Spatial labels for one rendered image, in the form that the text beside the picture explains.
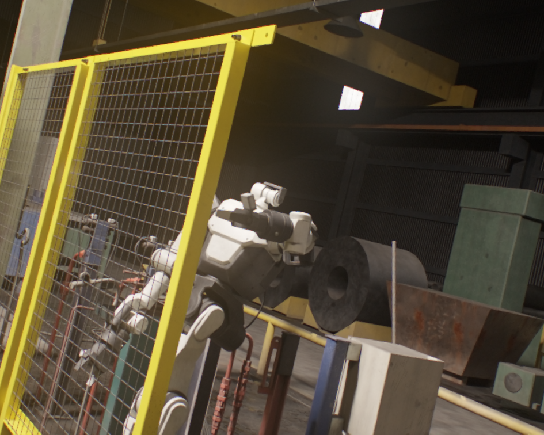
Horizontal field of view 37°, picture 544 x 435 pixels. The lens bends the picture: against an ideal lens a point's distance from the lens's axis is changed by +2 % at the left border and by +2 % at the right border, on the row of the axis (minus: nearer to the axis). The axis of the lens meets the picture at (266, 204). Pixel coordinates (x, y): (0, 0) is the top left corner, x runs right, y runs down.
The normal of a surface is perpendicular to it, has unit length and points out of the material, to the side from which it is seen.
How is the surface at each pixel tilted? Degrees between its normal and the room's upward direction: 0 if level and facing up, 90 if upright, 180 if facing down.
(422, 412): 90
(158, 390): 90
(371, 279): 73
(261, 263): 107
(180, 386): 90
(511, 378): 90
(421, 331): 99
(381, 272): 62
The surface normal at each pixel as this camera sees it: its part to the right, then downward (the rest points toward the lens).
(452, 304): -0.78, -0.04
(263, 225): 0.52, 0.10
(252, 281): 0.69, 0.44
